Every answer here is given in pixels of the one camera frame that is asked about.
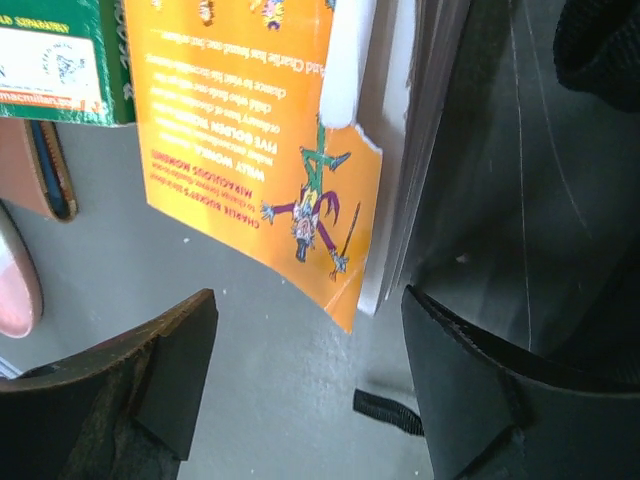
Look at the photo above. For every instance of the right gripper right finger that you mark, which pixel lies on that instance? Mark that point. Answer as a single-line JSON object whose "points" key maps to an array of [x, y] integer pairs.
{"points": [[493, 410]]}

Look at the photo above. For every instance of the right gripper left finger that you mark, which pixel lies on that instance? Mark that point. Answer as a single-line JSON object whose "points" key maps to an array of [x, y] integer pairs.
{"points": [[126, 408]]}

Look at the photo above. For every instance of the black student backpack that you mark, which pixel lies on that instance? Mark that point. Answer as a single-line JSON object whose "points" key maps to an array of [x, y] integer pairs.
{"points": [[518, 204]]}

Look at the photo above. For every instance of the green paperback book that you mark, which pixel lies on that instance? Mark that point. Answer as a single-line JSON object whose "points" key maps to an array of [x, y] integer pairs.
{"points": [[66, 61]]}

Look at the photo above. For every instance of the cream floral plate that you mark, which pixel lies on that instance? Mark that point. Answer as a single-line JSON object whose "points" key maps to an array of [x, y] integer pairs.
{"points": [[21, 294]]}

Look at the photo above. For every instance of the brown leather wallet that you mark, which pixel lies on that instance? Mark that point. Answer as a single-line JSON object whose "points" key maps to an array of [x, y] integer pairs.
{"points": [[34, 174]]}

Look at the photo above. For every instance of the orange paperback book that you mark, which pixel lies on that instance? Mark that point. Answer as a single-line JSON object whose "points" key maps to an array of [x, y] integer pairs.
{"points": [[275, 127]]}

